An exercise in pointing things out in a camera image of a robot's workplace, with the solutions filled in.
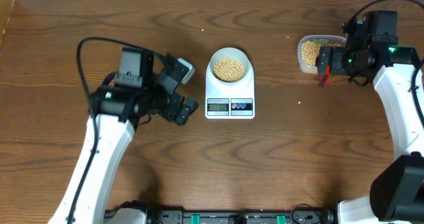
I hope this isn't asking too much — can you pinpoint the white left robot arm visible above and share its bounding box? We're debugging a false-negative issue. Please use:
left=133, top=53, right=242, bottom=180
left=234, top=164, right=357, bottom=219
left=50, top=48, right=199, bottom=223

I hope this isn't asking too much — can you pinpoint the clear plastic container of beans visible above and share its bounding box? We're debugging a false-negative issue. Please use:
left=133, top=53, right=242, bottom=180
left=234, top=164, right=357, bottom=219
left=297, top=35, right=346, bottom=74

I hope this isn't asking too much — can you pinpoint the white round bowl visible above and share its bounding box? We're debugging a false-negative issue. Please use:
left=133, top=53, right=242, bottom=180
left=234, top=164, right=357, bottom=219
left=207, top=47, right=253, bottom=85

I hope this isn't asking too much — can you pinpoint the white digital kitchen scale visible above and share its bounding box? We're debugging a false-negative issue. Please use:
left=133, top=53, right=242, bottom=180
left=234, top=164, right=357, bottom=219
left=205, top=70, right=255, bottom=119

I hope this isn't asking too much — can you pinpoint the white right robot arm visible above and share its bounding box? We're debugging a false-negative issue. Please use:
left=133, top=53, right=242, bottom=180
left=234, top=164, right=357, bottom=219
left=315, top=11, right=423, bottom=223

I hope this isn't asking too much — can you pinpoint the red plastic measuring scoop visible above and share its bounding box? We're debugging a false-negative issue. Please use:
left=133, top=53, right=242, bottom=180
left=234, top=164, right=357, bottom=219
left=319, top=66, right=331, bottom=88

